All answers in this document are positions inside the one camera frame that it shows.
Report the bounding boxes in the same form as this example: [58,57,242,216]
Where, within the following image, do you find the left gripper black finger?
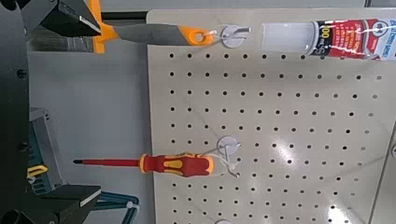
[20,0,103,40]
[1,185,103,224]

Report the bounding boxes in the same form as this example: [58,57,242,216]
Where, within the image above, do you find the yellow crate latch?
[26,164,50,180]

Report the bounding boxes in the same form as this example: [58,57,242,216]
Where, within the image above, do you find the blue plastic crate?
[27,106,64,197]

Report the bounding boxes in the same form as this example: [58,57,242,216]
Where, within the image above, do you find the grey stand back panel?
[27,36,153,224]

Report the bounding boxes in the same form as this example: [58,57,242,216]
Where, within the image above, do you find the red yellow screwdriver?
[72,152,216,178]

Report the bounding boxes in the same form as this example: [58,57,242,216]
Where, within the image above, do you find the beige perforated pegboard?
[146,7,396,224]

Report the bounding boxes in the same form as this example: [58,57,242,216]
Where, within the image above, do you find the white red sealant tube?
[261,18,396,62]

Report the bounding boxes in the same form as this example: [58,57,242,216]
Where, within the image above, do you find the scraper with orange grey handle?
[29,0,216,54]

